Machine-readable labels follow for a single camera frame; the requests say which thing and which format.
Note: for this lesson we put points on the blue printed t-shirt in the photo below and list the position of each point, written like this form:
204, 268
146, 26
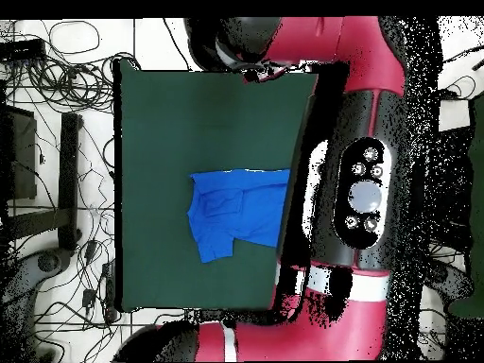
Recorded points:
234, 211

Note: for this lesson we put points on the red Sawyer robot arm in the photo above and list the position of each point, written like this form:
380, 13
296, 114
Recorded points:
363, 113

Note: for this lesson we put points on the dark green table cloth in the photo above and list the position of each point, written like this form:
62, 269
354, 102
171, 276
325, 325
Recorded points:
170, 113

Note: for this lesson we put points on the black power adapter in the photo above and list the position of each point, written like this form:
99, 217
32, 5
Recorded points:
89, 297
91, 249

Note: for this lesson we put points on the black power strip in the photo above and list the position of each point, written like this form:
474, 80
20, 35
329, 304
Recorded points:
109, 291
22, 49

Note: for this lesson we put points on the gray office chair base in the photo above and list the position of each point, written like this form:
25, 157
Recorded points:
49, 261
453, 281

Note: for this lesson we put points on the black box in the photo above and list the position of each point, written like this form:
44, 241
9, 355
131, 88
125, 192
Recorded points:
19, 151

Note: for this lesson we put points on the green cloth on side table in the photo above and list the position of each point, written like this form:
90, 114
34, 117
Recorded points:
477, 189

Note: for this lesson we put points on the black stand frame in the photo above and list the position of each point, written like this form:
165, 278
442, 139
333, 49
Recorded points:
69, 170

